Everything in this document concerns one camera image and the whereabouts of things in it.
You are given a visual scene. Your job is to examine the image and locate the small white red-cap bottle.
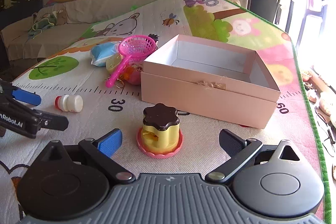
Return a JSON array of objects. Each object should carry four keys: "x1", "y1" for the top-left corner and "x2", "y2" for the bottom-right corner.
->
[{"x1": 55, "y1": 95, "x2": 84, "y2": 113}]

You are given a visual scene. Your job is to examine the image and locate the yellow pudding toy brown lid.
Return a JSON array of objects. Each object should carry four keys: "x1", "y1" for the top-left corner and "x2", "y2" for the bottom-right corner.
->
[{"x1": 137, "y1": 103, "x2": 183, "y2": 159}]

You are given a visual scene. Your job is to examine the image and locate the beige covered sofa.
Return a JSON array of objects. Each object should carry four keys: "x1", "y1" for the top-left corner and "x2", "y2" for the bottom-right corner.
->
[{"x1": 1, "y1": 0, "x2": 156, "y2": 61}]

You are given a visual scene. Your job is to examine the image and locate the pink cartoon toy camera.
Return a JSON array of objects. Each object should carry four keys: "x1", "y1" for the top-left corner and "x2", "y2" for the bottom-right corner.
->
[{"x1": 105, "y1": 53, "x2": 143, "y2": 85}]

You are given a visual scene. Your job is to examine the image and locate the green clothes pile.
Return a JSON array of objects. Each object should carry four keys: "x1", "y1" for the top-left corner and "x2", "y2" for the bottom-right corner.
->
[{"x1": 28, "y1": 11, "x2": 58, "y2": 39}]

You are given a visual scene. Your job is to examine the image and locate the pink cardboard box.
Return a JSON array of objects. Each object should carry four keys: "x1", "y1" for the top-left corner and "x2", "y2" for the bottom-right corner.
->
[{"x1": 141, "y1": 35, "x2": 280, "y2": 128}]

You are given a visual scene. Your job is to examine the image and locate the blue white tissue pack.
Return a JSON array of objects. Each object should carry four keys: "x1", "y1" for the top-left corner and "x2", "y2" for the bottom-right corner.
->
[{"x1": 90, "y1": 42, "x2": 119, "y2": 67}]

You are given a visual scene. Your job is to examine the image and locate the pink plastic toy strainer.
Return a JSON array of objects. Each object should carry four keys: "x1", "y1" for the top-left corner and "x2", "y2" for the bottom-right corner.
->
[{"x1": 105, "y1": 35, "x2": 157, "y2": 88}]

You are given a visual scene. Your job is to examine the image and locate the colourful cartoon play mat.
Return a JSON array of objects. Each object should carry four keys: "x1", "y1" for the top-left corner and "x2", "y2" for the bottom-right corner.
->
[{"x1": 1, "y1": 0, "x2": 332, "y2": 223}]

